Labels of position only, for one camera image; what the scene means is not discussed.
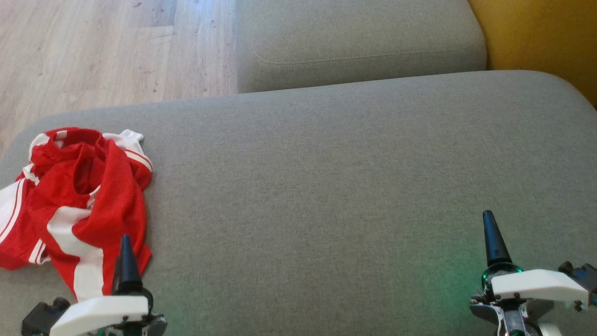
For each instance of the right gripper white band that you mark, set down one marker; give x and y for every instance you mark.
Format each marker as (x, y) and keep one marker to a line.
(536, 284)

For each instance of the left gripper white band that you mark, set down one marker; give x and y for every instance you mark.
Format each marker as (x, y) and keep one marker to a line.
(102, 312)

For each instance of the red white sports jersey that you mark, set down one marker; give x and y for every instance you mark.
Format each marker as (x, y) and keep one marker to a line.
(9, 210)

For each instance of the large grey sofa seat cushion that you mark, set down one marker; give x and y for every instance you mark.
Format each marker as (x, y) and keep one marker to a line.
(326, 196)

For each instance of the yellow upholstered sofa part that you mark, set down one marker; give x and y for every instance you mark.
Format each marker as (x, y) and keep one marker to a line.
(545, 32)

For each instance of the small grey sofa cushion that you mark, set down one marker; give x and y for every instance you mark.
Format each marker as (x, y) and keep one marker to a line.
(354, 37)

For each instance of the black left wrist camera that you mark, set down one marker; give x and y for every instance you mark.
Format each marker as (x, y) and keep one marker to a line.
(42, 317)

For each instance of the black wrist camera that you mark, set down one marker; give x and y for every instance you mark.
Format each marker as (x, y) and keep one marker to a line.
(580, 277)
(42, 317)

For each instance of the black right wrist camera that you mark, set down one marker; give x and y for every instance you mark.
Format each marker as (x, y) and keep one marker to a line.
(580, 277)

